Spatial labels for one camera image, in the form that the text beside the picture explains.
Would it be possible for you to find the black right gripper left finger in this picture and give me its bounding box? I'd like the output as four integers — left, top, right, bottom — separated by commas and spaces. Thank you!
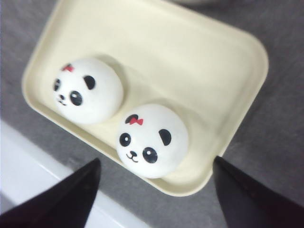
0, 158, 101, 228

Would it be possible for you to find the white panda bun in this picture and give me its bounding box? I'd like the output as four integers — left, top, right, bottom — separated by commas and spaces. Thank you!
53, 58, 124, 124
116, 104, 189, 179

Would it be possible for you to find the stainless steel steamer pot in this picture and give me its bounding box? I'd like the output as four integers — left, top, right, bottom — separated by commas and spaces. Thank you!
174, 0, 220, 6

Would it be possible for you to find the cream plastic tray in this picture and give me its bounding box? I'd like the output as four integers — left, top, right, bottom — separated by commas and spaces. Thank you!
22, 0, 269, 197

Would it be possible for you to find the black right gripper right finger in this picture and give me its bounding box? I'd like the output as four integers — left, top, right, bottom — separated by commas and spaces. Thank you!
214, 156, 304, 228

